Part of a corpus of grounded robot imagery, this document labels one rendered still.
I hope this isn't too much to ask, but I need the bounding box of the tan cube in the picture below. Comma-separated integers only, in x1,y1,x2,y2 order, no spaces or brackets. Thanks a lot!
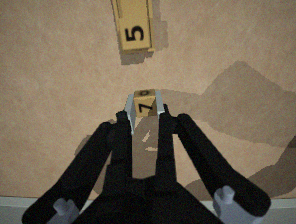
118,15,151,51
133,89,157,118

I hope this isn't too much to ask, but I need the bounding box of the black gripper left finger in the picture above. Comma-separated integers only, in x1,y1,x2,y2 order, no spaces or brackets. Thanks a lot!
21,94,136,224

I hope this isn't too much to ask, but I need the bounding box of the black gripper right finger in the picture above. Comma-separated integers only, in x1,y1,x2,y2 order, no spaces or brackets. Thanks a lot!
152,91,271,224

